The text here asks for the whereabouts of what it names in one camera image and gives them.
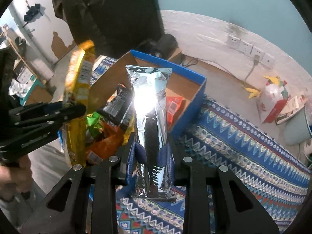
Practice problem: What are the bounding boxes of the black snack packet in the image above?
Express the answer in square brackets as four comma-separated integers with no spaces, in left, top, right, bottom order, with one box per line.
[102,84,134,129]

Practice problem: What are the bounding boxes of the blue cardboard box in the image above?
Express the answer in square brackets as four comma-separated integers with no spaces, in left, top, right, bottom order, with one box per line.
[89,49,207,137]

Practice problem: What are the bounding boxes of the red snack packet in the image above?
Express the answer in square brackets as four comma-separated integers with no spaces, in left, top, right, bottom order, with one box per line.
[166,96,184,127]

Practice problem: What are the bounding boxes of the black umbrella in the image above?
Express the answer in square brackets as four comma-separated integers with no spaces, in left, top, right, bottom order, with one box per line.
[24,3,42,23]

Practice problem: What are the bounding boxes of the black round speaker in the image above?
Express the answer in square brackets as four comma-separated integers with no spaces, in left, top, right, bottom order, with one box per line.
[152,34,178,59]

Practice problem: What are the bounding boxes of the grey plug cable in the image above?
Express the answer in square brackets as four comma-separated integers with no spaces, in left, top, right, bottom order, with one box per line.
[244,55,261,83]

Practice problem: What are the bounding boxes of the white peeling door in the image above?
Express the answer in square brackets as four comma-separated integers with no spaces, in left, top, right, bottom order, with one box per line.
[7,0,80,62]

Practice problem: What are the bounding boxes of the cardboard papers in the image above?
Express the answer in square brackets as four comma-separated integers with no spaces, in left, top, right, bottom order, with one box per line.
[275,95,308,125]

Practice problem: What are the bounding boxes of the wooden shelf rack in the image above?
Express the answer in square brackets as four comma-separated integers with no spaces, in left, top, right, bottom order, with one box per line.
[0,23,55,105]

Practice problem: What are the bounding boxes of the green snack packet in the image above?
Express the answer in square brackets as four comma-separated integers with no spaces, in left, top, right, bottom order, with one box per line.
[86,112,105,139]

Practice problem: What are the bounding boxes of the black cable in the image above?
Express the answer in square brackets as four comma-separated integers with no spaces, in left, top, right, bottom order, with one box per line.
[180,54,199,67]

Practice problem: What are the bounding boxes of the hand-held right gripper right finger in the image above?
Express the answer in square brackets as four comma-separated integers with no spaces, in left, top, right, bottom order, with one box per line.
[156,136,281,234]

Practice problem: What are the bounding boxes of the red and white bag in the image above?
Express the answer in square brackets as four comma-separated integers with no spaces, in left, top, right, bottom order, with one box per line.
[258,80,293,123]

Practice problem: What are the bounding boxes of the person's left hand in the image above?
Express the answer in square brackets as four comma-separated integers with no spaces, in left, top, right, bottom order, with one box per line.
[0,155,33,200]

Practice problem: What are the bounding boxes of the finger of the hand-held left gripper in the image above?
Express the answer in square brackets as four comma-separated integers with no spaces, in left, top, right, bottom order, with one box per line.
[8,101,87,127]
[0,122,67,162]

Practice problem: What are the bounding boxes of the white wall socket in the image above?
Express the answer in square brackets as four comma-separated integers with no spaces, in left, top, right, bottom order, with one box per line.
[227,35,240,48]
[239,40,253,54]
[251,46,265,60]
[263,53,275,67]

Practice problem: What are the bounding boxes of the silver foil snack packet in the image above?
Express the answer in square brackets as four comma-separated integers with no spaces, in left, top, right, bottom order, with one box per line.
[125,65,177,202]

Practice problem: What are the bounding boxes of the teal bin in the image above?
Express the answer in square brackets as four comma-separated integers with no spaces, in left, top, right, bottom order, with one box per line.
[284,107,312,147]

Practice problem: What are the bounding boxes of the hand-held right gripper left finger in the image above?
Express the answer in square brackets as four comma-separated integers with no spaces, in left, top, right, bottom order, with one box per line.
[19,133,147,234]

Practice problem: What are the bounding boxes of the yellow banana peel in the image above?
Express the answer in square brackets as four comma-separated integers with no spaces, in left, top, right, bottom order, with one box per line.
[244,86,261,100]
[263,75,288,87]

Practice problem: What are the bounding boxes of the dark hanging cloth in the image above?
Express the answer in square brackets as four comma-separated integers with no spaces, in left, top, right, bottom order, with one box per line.
[50,0,165,61]

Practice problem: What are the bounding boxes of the yellow snack packet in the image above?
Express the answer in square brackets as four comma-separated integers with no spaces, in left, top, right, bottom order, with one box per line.
[63,40,96,167]

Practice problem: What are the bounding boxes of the blue patterned cloth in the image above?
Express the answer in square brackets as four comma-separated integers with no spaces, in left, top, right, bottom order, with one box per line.
[89,56,310,234]

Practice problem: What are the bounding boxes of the orange snack packet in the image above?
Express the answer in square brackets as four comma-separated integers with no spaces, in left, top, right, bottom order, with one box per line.
[85,122,129,164]

